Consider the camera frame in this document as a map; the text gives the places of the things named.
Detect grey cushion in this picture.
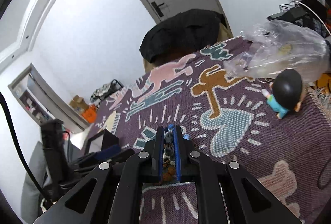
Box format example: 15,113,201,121
21,141,50,222

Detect black cable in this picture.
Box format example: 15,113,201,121
0,92,45,197

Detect black wire basket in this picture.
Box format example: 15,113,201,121
267,0,331,38

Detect clear plastic bag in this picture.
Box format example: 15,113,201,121
224,20,329,83

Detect black jacket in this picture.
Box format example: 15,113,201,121
140,9,225,63

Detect black stand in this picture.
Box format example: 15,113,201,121
40,119,76,189

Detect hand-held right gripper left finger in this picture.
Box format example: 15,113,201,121
34,126,165,224

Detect black jewelry box white inside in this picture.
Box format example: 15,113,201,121
83,129,121,155

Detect black shoe rack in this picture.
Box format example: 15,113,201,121
90,79,125,107

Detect purple printed blanket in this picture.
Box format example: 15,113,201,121
92,36,331,224

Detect orange box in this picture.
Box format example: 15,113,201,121
82,106,98,123

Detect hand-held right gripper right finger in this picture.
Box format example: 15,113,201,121
173,125,303,224

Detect cardboard boxes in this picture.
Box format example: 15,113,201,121
69,95,90,114

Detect black-haired doll in teal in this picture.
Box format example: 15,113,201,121
262,69,307,119

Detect tan chair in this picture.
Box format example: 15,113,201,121
143,20,233,74

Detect bunch of mixed beaded bracelets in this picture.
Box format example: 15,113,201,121
162,124,191,184

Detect black door handle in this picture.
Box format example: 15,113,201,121
151,1,166,17

